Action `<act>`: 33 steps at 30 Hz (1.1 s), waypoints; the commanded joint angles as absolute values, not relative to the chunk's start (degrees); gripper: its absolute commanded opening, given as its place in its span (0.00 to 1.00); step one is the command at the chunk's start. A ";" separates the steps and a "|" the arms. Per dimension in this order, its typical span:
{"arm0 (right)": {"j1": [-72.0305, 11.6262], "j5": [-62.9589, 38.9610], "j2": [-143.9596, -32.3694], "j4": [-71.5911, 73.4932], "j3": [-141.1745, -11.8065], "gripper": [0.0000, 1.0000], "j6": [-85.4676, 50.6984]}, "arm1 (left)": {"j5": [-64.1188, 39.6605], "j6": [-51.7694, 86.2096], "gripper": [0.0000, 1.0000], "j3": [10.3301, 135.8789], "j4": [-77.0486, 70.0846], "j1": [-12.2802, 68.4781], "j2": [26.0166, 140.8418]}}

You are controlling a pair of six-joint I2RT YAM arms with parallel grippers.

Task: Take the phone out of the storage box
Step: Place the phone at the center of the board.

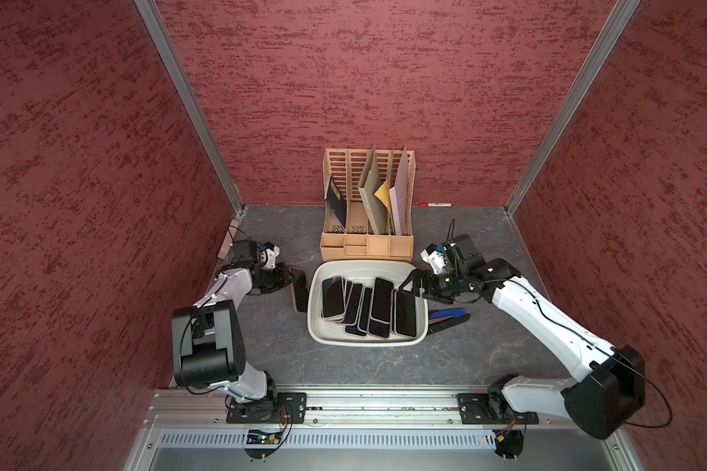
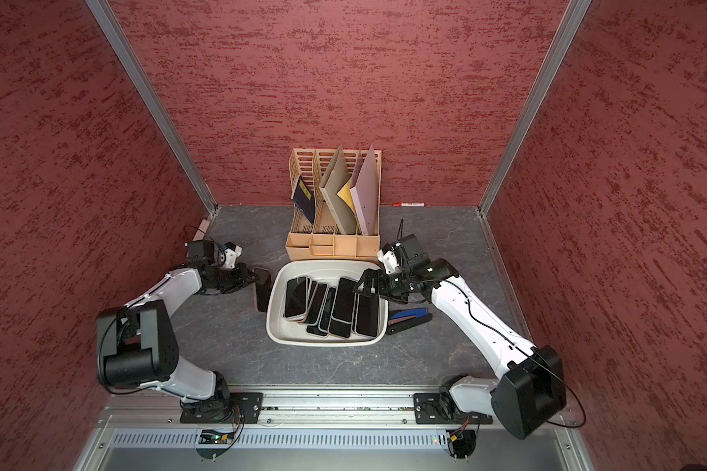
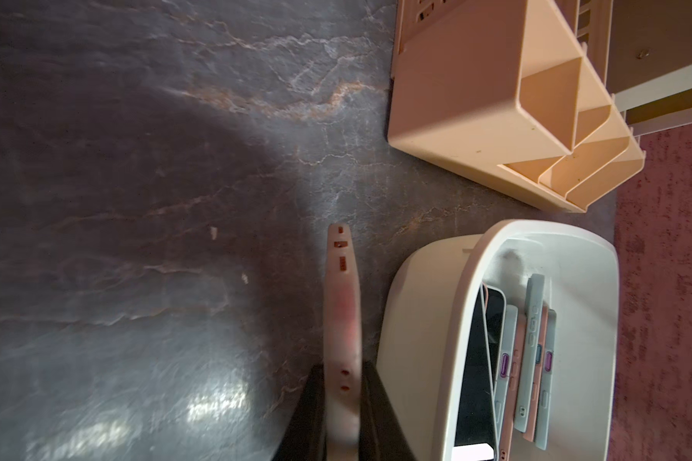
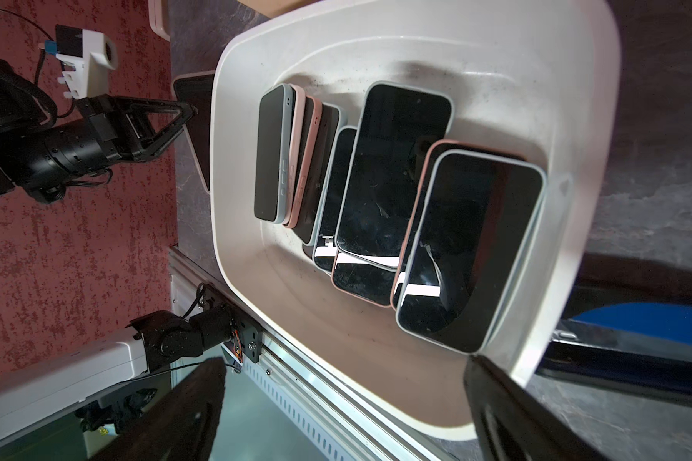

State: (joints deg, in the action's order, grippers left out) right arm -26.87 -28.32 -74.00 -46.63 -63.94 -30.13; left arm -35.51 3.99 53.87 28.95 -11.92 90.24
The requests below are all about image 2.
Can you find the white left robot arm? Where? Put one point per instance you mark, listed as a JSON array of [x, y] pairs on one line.
[[137, 349]]

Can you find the yellow paper sheet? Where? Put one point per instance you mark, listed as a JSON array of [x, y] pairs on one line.
[[345, 194]]

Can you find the aluminium corner post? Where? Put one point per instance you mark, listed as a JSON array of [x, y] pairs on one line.
[[554, 57], [113, 31]]

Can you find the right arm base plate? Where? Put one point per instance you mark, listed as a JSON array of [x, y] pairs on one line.
[[439, 408]]

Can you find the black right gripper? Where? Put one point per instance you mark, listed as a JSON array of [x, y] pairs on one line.
[[382, 288]]

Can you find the white case phone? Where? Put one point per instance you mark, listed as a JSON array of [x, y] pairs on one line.
[[367, 316], [341, 322]]

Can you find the red white marker pen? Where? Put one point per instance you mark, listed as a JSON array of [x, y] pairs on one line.
[[409, 204]]

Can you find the aluminium right corner post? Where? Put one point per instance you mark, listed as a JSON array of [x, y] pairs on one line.
[[554, 57]]

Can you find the beige block at wall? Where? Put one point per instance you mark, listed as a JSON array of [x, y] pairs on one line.
[[201, 231]]

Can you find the pink grey folder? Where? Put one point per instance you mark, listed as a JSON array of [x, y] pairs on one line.
[[365, 191]]

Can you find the grey cardboard folder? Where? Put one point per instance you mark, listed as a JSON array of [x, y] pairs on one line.
[[333, 180]]

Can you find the aluminium front rail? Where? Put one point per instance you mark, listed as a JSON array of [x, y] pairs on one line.
[[319, 428]]

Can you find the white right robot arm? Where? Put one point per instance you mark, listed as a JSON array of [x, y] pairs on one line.
[[530, 387]]

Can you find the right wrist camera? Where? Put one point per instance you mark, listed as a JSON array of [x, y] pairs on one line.
[[404, 255]]

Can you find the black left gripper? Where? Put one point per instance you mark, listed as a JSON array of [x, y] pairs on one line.
[[242, 273]]

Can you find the black phone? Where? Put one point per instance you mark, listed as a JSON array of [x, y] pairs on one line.
[[263, 289]]

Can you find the aluminium left corner post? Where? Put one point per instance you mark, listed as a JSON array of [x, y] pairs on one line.
[[113, 31]]

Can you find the dark blue booklet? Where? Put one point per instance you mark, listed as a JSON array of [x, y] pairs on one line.
[[304, 200]]

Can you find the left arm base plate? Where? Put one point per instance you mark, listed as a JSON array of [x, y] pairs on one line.
[[238, 408]]

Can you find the white plastic storage tray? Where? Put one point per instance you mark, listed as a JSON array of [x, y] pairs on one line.
[[329, 271]]

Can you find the beige plastic file organizer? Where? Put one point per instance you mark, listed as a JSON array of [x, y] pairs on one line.
[[323, 240]]

